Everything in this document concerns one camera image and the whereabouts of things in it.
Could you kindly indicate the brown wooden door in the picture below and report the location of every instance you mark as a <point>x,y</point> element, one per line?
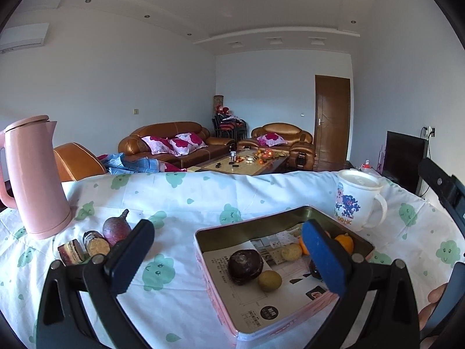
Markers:
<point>332,123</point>

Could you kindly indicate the white cartoon mug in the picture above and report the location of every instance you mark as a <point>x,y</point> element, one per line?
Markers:
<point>354,203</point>

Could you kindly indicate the blue checked blanket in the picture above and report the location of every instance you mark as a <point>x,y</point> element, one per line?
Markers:
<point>134,163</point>

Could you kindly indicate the small yellowish lemon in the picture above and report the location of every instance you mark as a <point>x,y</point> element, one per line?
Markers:
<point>291,252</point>

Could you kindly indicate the purple radish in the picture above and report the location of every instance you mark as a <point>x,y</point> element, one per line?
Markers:
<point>116,229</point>

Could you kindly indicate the printed paper sheet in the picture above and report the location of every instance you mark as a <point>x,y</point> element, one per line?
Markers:
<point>254,309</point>

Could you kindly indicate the white green-print tablecloth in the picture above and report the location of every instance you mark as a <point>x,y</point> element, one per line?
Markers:
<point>218,196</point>

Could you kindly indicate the glass jar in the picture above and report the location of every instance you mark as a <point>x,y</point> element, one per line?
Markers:
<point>232,154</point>

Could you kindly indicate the brown leather armchair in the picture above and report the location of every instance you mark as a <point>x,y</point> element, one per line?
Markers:
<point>276,129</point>

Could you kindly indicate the person's right hand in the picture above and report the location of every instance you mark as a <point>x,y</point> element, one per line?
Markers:
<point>434,296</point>

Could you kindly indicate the wall power outlet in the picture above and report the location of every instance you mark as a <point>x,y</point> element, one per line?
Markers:
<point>429,131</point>

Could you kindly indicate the stacked black chairs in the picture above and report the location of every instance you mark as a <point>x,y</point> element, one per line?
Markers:
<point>229,127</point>

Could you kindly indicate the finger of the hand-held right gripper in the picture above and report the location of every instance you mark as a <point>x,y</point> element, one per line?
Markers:
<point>441,183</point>

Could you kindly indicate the orange-brown leather chair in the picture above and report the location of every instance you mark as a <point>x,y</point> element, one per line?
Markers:
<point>78,161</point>

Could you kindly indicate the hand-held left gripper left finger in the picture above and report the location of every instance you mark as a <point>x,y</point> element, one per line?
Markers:
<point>122,274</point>

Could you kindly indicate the red bottle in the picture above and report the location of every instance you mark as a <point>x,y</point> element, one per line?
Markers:
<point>367,166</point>

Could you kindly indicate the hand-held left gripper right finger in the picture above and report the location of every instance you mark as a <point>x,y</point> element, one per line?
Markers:
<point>323,254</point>

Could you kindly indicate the black television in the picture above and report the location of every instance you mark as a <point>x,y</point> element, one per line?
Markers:
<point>405,160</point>

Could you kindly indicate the green-brown kiwi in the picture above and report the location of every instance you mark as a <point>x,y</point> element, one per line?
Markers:
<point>269,281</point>

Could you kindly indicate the brown leather sofa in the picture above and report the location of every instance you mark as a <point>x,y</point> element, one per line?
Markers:
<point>203,149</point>

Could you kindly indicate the wooden coffee table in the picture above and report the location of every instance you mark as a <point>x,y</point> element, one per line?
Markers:
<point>247,169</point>

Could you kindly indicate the pink electric kettle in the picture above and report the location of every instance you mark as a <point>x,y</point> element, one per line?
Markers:
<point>32,181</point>

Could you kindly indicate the white air conditioner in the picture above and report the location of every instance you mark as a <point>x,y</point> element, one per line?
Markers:
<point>23,38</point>

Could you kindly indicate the tall woven vase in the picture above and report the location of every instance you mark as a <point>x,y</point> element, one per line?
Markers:
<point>218,102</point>

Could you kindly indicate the pink floral pillow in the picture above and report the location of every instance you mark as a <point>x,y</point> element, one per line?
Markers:
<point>270,139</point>
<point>187,143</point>
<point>158,145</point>

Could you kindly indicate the dark purple passion fruit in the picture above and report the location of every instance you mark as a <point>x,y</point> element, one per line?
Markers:
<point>245,266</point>

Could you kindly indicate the orange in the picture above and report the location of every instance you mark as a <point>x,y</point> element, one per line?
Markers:
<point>344,244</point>
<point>303,246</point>

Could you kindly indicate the pink tin box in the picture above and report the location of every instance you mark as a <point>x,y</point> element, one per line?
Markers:
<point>254,223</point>

